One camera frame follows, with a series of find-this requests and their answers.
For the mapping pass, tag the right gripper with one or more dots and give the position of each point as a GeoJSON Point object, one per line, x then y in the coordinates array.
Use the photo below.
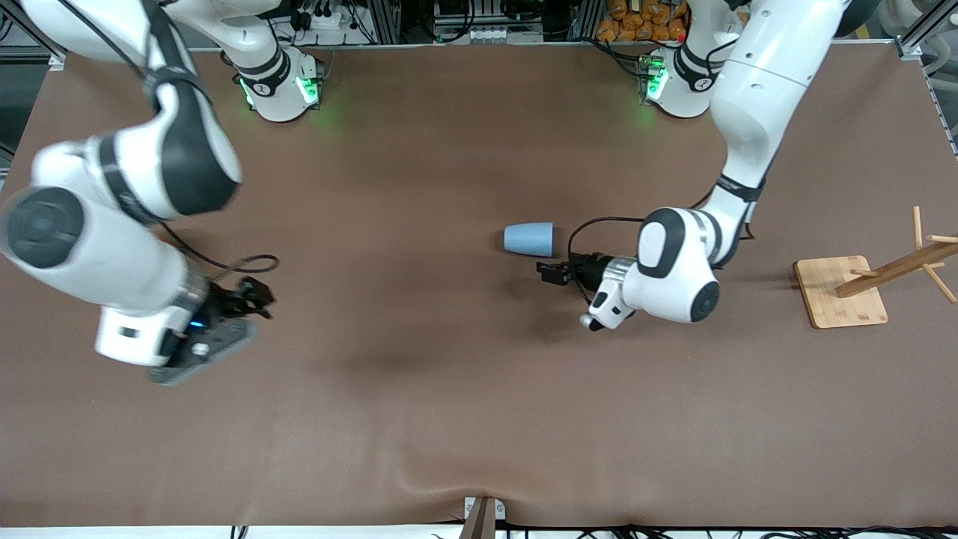
{"type": "Point", "coordinates": [227, 307]}

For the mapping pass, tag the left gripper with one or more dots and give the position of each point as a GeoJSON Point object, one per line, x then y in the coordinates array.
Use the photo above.
{"type": "Point", "coordinates": [590, 271]}

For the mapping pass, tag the light blue cup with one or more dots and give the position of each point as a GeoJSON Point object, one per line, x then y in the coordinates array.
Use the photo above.
{"type": "Point", "coordinates": [530, 239]}

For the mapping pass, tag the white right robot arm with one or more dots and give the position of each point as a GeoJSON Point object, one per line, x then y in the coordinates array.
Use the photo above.
{"type": "Point", "coordinates": [179, 150]}

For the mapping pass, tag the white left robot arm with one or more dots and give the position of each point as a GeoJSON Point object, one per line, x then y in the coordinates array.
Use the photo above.
{"type": "Point", "coordinates": [763, 90]}

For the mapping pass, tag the wooden cup rack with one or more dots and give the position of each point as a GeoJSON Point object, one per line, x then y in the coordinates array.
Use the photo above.
{"type": "Point", "coordinates": [838, 299]}

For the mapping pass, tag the brown table mat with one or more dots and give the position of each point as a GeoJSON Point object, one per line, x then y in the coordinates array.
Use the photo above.
{"type": "Point", "coordinates": [479, 374]}

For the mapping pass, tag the white connector block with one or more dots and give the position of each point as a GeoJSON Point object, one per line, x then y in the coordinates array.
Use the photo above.
{"type": "Point", "coordinates": [501, 35]}

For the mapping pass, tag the bag of orange snacks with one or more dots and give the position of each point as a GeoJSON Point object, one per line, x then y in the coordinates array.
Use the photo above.
{"type": "Point", "coordinates": [644, 22]}

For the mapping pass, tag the white power strip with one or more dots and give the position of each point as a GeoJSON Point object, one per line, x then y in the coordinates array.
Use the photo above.
{"type": "Point", "coordinates": [322, 21]}

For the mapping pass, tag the metal table edge bracket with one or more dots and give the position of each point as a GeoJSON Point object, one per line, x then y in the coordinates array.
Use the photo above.
{"type": "Point", "coordinates": [483, 516]}

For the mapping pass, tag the aluminium frame post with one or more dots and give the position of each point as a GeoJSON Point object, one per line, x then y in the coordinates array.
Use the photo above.
{"type": "Point", "coordinates": [383, 21]}

